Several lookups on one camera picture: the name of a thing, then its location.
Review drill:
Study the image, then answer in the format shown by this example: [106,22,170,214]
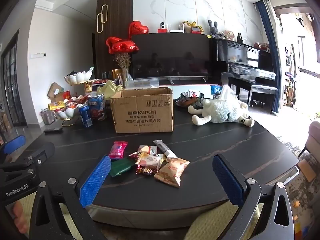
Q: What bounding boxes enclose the dark patterned bowl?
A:
[175,91,204,108]

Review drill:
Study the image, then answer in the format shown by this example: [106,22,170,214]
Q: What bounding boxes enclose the blue snack carton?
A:
[87,94,107,121]

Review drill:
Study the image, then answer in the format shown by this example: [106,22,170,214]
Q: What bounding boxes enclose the blue tray of sweets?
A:
[91,79,113,92]

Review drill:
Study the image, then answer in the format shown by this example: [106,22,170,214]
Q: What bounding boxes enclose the grey white stick packet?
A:
[153,140,177,158]

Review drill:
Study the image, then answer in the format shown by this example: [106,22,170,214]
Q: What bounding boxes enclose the black upright piano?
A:
[212,39,277,98]

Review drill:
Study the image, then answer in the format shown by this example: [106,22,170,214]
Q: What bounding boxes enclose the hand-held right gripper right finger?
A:
[212,154,295,240]

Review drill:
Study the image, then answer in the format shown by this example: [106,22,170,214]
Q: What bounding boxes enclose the patterned rug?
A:
[285,152,320,240]

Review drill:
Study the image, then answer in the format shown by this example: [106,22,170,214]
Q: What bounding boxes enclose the gold mountain shaped box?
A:
[97,79,124,99]

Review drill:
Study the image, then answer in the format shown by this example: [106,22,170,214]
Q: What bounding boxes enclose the small plush dolls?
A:
[217,30,235,41]

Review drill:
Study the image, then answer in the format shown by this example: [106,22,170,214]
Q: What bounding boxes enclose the tan biscuit packet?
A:
[154,157,191,188]

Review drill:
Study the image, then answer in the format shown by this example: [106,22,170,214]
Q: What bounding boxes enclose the brown cardboard box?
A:
[110,87,174,133]

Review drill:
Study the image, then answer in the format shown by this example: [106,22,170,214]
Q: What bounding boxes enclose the red heart foil balloon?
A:
[106,37,125,53]
[112,39,139,55]
[129,21,149,37]

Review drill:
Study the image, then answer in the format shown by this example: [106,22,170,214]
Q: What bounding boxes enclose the gold loop wall ornament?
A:
[96,4,109,34]

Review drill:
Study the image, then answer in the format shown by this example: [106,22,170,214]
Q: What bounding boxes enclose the grey bunny plush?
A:
[208,20,219,38]

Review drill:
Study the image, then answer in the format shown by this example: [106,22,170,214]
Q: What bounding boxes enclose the white two-tier shell tray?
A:
[54,70,94,128]

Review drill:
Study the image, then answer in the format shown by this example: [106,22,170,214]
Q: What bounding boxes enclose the white tissue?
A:
[219,84,234,100]

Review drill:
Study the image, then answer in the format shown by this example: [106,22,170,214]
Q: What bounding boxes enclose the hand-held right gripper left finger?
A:
[29,154,112,240]

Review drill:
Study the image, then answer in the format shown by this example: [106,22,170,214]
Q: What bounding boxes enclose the grey sofa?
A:
[308,121,320,161]

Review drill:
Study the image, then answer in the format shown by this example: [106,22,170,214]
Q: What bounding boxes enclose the white and pink snack packet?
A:
[135,152,164,170]

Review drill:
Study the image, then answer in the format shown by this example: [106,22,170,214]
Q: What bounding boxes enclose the blue drink can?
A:
[79,104,93,127]

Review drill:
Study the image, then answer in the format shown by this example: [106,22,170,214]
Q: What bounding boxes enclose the brown floor carton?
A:
[47,82,72,103]

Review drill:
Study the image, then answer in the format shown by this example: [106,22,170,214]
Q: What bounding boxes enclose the black piano bench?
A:
[250,84,278,108]

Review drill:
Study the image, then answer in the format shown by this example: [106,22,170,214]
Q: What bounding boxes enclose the red foil candy wrapper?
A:
[136,166,158,177]

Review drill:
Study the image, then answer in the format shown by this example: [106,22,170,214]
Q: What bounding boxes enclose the dried flower bunch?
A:
[114,53,132,70]

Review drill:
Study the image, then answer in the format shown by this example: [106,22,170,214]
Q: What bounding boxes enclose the clear plastic storage tub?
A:
[40,108,56,125]

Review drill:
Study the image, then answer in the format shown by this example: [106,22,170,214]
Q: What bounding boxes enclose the white tv cabinet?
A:
[157,80,223,98]

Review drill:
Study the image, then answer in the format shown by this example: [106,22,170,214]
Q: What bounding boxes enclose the green snack packet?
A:
[110,158,135,178]

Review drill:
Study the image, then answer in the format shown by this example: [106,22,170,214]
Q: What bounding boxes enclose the white shell snack bowl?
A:
[48,94,91,113]

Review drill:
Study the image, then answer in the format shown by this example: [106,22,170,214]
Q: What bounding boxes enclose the black glass door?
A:
[1,29,21,128]

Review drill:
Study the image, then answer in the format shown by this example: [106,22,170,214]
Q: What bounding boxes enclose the gold figurine ornament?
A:
[180,21,204,34]

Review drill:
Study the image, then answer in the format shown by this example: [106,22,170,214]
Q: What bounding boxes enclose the white plush sheep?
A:
[188,97,255,127]

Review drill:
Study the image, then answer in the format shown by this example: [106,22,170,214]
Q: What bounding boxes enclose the black flat screen television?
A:
[131,33,214,81]

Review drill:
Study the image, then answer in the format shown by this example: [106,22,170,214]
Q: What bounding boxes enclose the person's left hand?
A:
[13,201,30,233]

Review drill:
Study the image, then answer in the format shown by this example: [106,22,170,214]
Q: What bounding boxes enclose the blue curtain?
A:
[257,0,283,115]

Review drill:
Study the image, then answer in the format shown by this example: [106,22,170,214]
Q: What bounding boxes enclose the clear glass vase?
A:
[120,67,133,82]

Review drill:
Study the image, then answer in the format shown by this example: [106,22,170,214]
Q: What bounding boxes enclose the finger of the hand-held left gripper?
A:
[0,141,55,171]
[0,135,27,164]

